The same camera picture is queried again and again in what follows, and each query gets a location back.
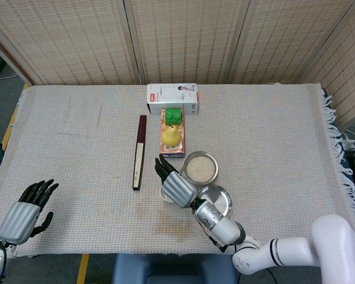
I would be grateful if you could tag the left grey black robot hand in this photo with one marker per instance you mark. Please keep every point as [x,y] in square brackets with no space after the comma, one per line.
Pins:
[17,220]

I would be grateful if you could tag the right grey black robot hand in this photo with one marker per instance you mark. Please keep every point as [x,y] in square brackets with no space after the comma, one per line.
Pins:
[179,189]

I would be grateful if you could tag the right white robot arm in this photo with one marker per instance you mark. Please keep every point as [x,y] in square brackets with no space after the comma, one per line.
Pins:
[219,225]

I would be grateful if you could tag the white paper cup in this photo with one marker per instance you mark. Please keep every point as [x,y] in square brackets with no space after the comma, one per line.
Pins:
[163,196]

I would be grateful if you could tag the steel bowl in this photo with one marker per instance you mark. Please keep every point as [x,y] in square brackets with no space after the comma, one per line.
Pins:
[216,174]

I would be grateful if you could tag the orange printed carton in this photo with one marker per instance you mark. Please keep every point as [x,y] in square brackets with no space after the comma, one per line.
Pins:
[172,151]

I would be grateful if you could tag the empty steel plate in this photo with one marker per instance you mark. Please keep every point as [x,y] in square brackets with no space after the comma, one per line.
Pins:
[222,201]

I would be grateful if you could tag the yellow pear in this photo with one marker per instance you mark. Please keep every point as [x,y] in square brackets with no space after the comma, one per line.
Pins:
[171,137]

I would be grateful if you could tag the dark red folded fan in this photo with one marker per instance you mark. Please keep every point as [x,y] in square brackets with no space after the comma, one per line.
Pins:
[139,154]

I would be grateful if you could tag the green toy building block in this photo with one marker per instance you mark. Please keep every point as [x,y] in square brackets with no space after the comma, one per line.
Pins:
[174,116]

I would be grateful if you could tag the white cardboard product box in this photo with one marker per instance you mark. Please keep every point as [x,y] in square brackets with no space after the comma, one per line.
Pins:
[171,96]

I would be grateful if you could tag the beige woven tablecloth with fringe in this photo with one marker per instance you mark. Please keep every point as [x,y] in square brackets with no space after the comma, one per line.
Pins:
[85,142]

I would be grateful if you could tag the woven bamboo screen panel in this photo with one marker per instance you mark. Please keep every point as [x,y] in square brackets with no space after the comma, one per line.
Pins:
[346,74]
[65,41]
[287,38]
[186,38]

